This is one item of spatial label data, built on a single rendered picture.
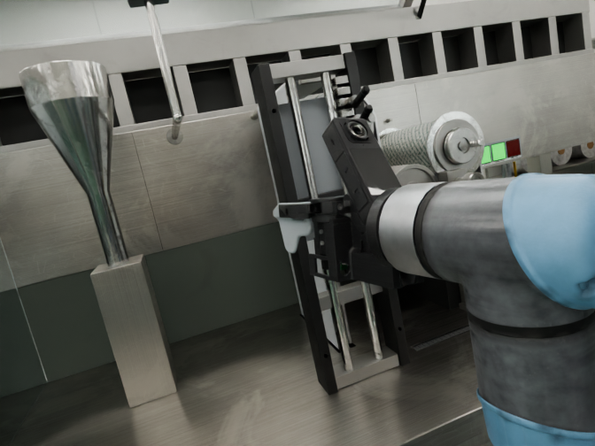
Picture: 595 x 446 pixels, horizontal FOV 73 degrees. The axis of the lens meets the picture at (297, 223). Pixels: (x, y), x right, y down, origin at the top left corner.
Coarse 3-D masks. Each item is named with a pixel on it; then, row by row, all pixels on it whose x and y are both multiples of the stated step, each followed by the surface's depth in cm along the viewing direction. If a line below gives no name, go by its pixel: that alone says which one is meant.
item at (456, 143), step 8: (456, 128) 84; (464, 128) 84; (448, 136) 84; (456, 136) 84; (464, 136) 85; (472, 136) 85; (448, 144) 84; (456, 144) 84; (464, 144) 85; (448, 152) 84; (456, 152) 84; (464, 152) 85; (472, 152) 86; (456, 160) 84; (464, 160) 85
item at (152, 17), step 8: (144, 0) 69; (152, 0) 69; (152, 8) 69; (152, 16) 69; (152, 24) 70; (152, 32) 70; (160, 32) 70; (160, 40) 70; (160, 48) 70; (160, 56) 70; (160, 64) 71; (168, 64) 71; (168, 72) 71; (168, 80) 71; (168, 88) 71; (168, 96) 72; (176, 96) 72; (176, 104) 72; (176, 112) 72
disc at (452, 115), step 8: (448, 112) 85; (456, 112) 86; (464, 112) 87; (440, 120) 85; (448, 120) 85; (472, 120) 87; (432, 128) 84; (480, 128) 88; (432, 136) 85; (480, 136) 88; (432, 144) 85; (432, 152) 85; (480, 152) 89; (432, 160) 85; (480, 160) 89; (440, 168) 86; (472, 168) 88
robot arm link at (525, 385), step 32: (480, 320) 26; (480, 352) 27; (512, 352) 25; (544, 352) 24; (576, 352) 24; (480, 384) 28; (512, 384) 25; (544, 384) 24; (576, 384) 24; (512, 416) 25; (544, 416) 24; (576, 416) 24
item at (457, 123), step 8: (456, 120) 85; (464, 120) 86; (440, 128) 84; (448, 128) 85; (472, 128) 87; (440, 136) 85; (440, 144) 85; (440, 152) 85; (440, 160) 85; (448, 160) 86; (472, 160) 87; (448, 168) 86
